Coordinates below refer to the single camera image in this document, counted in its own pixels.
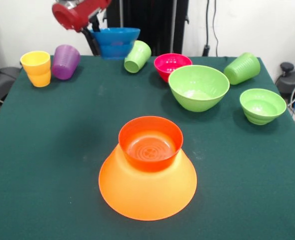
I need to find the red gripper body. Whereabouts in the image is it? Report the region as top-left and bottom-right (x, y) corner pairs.
(51, 0), (113, 33)

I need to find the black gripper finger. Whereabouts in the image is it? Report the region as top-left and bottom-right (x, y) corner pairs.
(89, 14), (101, 33)
(81, 27), (101, 56)

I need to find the blue ribbed bowl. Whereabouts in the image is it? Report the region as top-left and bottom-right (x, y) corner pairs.
(89, 27), (141, 61)

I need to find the yellow ribbed cup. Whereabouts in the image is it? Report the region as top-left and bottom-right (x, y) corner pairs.
(20, 50), (52, 88)

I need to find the red bowl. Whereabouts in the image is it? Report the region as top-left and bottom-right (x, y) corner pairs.
(118, 115), (184, 173)

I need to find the large orange bowl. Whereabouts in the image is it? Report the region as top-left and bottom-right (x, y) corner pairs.
(98, 143), (198, 222)

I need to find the purple cup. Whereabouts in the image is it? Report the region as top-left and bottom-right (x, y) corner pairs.
(51, 44), (81, 81)

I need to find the green ribbed cup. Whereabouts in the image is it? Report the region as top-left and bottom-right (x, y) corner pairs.
(123, 40), (152, 74)

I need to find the pink bowl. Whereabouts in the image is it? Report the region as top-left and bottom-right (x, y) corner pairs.
(153, 53), (193, 83)

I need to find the black chair base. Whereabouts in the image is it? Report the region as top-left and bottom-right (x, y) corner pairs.
(274, 61), (295, 110)
(0, 32), (28, 101)

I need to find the large green bowl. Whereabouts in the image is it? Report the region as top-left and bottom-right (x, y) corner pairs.
(168, 64), (231, 113)

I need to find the green smooth cup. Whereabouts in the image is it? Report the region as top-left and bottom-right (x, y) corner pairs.
(223, 51), (261, 86)

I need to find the small green ribbed bowl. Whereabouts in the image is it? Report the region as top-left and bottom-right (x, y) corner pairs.
(239, 88), (287, 126)

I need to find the dark green tablecloth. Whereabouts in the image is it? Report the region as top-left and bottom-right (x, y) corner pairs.
(0, 54), (295, 240)

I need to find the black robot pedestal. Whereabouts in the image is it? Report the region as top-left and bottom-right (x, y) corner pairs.
(102, 0), (190, 57)

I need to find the black wall cable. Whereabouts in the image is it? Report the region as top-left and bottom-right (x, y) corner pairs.
(202, 0), (220, 58)

